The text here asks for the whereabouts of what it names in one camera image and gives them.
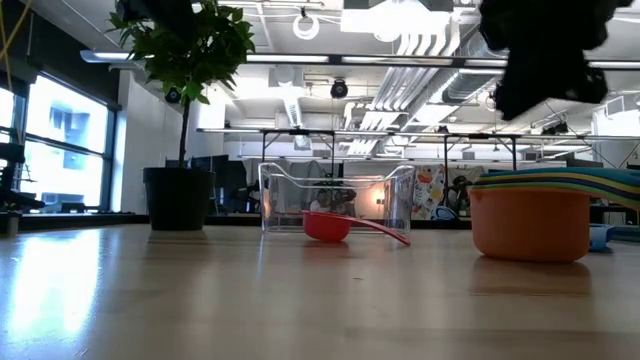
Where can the teal measuring cup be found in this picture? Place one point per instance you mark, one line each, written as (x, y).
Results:
(600, 175)

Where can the yellow measuring cup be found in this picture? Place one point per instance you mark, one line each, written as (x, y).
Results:
(620, 185)

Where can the green measuring cup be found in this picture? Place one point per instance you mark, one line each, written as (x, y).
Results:
(625, 201)

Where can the orange measuring cup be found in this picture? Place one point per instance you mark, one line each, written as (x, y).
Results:
(530, 230)

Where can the blue measuring cup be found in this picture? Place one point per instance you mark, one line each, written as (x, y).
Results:
(600, 239)

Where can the red measuring cup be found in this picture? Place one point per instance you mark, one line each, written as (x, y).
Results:
(325, 227)

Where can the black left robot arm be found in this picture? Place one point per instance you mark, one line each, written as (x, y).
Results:
(170, 15)

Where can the clear plastic basket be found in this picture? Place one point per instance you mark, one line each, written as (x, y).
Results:
(280, 200)

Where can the white ceiling light fixture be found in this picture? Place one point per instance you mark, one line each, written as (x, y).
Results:
(395, 22)

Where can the person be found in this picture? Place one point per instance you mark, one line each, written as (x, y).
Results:
(320, 205)
(345, 200)

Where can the black-legged folding table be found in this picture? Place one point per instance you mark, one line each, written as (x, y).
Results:
(295, 132)

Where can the green plant in black pot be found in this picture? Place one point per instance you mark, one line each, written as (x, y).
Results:
(177, 200)

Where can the large office window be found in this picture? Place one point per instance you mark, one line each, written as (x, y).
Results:
(65, 125)

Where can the black equipment stand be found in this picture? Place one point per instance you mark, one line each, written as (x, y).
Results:
(12, 200)

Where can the silver ventilation duct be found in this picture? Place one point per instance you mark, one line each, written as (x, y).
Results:
(470, 75)

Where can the colourful wall poster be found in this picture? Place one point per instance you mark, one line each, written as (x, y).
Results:
(425, 190)

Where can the black hanging ceiling camera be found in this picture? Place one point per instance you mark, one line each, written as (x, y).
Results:
(339, 90)
(173, 96)

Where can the black aluminium table frame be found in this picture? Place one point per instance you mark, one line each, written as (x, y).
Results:
(235, 220)

